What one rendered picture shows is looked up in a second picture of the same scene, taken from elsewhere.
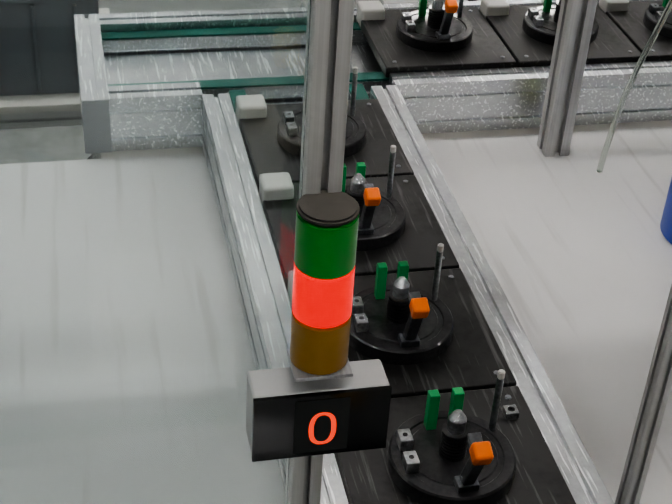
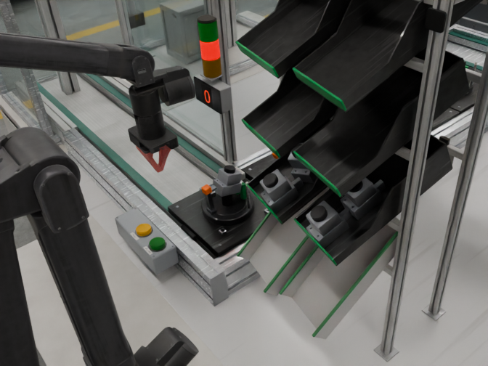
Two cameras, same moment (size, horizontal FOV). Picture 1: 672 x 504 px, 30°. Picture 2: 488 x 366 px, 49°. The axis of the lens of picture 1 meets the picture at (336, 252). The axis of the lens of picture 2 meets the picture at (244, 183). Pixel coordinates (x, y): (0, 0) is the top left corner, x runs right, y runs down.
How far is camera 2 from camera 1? 133 cm
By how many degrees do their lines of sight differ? 54
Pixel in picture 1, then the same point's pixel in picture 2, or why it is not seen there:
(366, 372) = (221, 86)
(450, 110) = not seen: outside the picture
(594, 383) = (421, 210)
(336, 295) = (202, 48)
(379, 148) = (465, 99)
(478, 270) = not seen: hidden behind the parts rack
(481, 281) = not seen: hidden behind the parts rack
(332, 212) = (202, 19)
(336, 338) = (205, 64)
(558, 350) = (430, 196)
